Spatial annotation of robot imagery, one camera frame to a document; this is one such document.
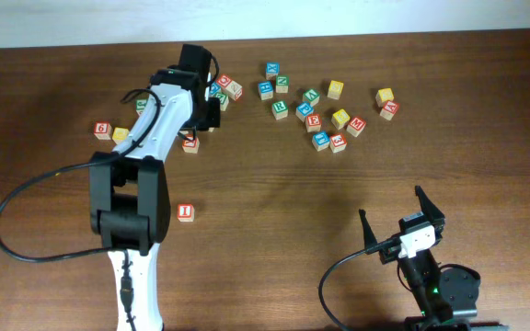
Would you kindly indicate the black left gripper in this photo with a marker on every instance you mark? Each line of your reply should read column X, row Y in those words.
column 214, row 119

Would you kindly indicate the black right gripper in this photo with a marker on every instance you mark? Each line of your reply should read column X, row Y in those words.
column 370, row 238

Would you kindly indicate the red number block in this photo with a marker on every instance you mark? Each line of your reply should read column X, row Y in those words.
column 185, row 213

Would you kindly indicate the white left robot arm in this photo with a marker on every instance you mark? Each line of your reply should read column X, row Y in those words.
column 129, row 202

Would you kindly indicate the black round arm base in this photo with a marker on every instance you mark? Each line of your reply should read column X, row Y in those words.
column 459, row 287

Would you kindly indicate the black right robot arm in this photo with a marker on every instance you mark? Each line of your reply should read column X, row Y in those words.
column 422, row 275

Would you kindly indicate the green Z block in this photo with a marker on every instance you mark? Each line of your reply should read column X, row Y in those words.
column 223, row 100

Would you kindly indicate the blue D block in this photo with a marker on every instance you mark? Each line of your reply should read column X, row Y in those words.
column 214, row 89

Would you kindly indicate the red K block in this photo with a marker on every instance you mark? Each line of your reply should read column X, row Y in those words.
column 191, row 145

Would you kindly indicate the tilted red-edged block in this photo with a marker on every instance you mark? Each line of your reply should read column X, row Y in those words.
column 234, row 90

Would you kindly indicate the red C block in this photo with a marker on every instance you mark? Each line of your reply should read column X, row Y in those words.
column 223, row 81

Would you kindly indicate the blue H block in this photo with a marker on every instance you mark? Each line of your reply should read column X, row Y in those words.
column 265, row 90

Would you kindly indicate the green R block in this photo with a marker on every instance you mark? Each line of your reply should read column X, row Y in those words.
column 279, row 109

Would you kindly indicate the green J block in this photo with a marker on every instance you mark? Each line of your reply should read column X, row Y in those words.
column 140, row 106

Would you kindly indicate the blue X block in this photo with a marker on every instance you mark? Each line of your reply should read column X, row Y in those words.
column 272, row 70

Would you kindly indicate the yellow block far left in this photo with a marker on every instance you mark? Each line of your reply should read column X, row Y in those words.
column 119, row 134

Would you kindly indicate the blue P block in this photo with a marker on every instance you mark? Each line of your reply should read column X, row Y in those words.
column 303, row 110

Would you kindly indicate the red 3 block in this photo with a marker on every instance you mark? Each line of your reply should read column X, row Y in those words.
column 337, row 143

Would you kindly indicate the red E block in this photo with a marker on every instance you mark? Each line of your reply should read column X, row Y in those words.
column 313, row 122

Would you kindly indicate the green V block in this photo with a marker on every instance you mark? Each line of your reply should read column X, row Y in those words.
column 311, row 97

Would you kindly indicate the red M block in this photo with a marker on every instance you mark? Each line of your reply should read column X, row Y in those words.
column 356, row 126

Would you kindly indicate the red 6 block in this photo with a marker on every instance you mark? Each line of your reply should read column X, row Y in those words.
column 102, row 130

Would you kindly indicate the blue T block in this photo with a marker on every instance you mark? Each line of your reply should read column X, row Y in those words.
column 320, row 141

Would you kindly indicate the red A block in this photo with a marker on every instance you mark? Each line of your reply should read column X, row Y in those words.
column 389, row 110

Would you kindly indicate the yellow block near M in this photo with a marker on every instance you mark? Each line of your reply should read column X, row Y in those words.
column 340, row 119

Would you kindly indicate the yellow block upper right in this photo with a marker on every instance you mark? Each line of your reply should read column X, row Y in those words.
column 335, row 89

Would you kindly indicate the yellow block far right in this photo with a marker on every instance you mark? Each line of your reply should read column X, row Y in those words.
column 384, row 95

